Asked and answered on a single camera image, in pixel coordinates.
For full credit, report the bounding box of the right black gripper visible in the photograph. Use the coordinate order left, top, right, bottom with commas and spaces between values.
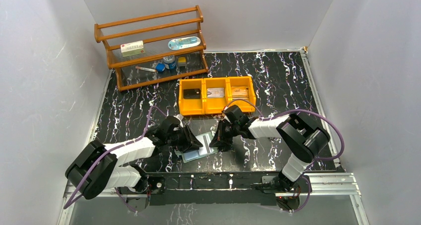
210, 120, 240, 148

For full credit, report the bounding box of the white magnetic stripe card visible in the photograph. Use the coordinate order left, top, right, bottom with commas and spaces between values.
198, 133, 215, 155

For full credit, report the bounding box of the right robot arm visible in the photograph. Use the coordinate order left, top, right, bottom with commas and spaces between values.
210, 105, 331, 192

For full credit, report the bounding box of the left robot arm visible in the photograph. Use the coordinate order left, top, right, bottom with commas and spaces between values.
65, 116, 203, 200

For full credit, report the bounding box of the silver card in bin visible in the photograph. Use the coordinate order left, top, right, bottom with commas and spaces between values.
207, 87, 225, 98

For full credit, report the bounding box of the black card in bin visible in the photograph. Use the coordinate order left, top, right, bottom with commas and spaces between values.
183, 88, 202, 99

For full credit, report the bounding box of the orange card in bin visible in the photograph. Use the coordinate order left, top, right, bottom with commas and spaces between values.
231, 86, 249, 100

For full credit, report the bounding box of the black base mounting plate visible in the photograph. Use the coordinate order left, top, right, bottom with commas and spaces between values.
117, 171, 311, 207

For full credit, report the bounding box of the yellow three-compartment bin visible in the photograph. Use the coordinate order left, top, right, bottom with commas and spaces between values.
178, 76, 256, 116

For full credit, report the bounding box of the blue small cube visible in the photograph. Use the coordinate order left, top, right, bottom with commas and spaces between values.
155, 63, 166, 73

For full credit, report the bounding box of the yellow small box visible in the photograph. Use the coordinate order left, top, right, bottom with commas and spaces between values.
177, 57, 187, 67

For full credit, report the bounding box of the white tube stick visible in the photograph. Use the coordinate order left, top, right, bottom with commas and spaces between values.
135, 66, 157, 73

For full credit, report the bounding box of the blue oval packaged item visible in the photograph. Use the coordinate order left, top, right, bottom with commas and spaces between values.
168, 36, 201, 51

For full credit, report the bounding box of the wooden three-tier shelf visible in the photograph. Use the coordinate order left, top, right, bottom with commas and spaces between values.
94, 5, 209, 92

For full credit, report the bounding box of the white medicine box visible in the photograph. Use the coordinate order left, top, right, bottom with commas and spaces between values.
120, 40, 145, 57

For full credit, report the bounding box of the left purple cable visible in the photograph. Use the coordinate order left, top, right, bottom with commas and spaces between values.
63, 105, 168, 214

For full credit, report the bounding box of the aluminium frame rail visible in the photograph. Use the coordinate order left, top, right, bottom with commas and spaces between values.
58, 172, 369, 225

